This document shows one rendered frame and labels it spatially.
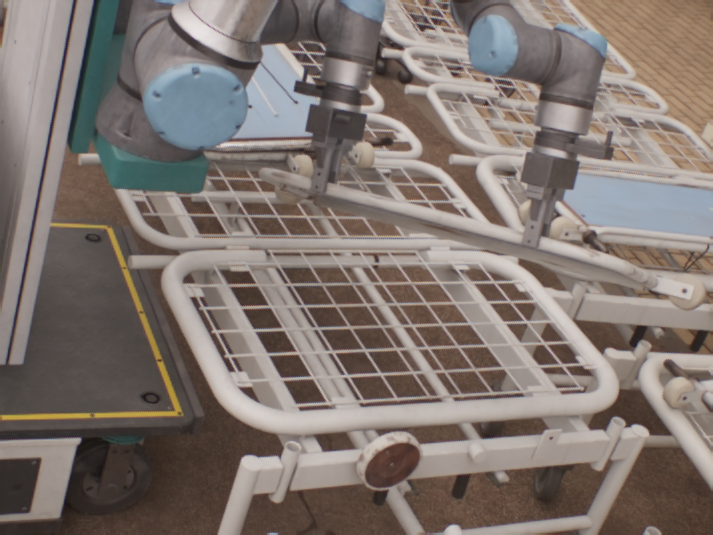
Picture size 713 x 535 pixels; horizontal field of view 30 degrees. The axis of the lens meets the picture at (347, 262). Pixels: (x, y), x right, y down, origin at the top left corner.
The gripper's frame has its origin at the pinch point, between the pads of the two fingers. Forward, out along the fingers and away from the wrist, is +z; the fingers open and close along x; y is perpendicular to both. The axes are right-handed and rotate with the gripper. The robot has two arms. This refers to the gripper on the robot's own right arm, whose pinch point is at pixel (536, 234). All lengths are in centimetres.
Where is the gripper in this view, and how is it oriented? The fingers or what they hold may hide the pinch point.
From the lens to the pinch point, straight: 219.4
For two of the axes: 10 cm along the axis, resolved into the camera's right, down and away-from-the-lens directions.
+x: -4.8, 0.2, -8.7
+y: -8.5, -2.4, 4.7
